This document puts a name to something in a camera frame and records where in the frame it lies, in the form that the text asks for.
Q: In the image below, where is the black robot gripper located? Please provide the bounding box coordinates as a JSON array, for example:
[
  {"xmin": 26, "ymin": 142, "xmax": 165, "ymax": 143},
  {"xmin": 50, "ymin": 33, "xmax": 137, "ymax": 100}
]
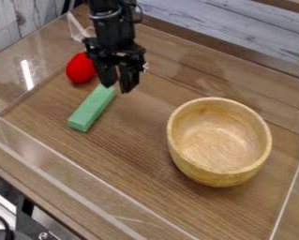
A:
[{"xmin": 83, "ymin": 12, "xmax": 147, "ymax": 94}]

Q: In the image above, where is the green rectangular block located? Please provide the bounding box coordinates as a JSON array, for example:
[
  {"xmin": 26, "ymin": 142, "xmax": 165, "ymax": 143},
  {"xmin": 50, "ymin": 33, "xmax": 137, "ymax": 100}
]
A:
[{"xmin": 68, "ymin": 84, "xmax": 117, "ymax": 132}]

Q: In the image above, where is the light wooden bowl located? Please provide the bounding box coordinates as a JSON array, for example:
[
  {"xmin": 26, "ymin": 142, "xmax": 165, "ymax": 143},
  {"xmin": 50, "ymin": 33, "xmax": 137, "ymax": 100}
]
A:
[{"xmin": 167, "ymin": 97, "xmax": 273, "ymax": 188}]

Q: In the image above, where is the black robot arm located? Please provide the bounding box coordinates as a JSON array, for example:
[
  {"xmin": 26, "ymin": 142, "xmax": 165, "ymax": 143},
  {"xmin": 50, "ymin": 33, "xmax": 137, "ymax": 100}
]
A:
[{"xmin": 83, "ymin": 0, "xmax": 147, "ymax": 94}]

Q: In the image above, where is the red plush strawberry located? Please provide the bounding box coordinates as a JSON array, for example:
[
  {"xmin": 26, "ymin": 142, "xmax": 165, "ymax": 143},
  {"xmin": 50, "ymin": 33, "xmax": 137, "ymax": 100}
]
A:
[{"xmin": 67, "ymin": 52, "xmax": 97, "ymax": 83}]

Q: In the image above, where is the clear acrylic corner bracket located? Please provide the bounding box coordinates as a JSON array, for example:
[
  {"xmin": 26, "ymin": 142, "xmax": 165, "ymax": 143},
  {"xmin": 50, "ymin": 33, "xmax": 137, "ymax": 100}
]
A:
[{"xmin": 67, "ymin": 12, "xmax": 95, "ymax": 42}]

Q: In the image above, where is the clear acrylic tray wall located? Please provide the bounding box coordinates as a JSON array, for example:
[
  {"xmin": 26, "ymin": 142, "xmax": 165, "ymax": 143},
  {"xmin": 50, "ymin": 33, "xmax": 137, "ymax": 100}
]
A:
[{"xmin": 0, "ymin": 117, "xmax": 198, "ymax": 240}]

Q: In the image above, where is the black cable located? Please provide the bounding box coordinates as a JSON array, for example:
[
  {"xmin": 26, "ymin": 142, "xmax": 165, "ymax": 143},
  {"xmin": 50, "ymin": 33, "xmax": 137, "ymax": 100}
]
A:
[{"xmin": 0, "ymin": 213, "xmax": 15, "ymax": 240}]

